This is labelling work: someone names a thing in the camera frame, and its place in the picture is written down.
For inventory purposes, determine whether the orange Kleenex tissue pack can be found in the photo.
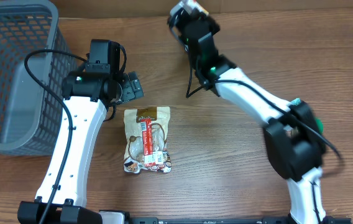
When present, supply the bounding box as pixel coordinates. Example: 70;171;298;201
182;0;209;15

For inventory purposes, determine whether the red stick sachet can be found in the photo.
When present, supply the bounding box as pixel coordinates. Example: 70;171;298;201
140;119;155;167

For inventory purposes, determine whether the beige Pantree snack pouch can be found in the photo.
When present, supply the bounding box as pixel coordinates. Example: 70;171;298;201
124;106;172;174

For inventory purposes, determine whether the teal wet wipes pack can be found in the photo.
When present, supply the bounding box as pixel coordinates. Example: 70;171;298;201
291;98;301;106

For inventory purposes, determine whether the green lidded jar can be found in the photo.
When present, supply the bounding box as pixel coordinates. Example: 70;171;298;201
315;118;324;134

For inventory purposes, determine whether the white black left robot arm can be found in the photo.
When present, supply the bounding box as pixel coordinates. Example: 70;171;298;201
17;39;144;224

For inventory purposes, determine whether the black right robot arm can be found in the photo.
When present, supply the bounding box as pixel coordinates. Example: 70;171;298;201
167;1;329;223

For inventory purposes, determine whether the grey plastic mesh basket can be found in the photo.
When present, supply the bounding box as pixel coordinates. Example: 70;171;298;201
0;1;78;156

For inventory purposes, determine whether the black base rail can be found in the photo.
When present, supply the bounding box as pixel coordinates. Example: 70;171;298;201
98;216;352;224

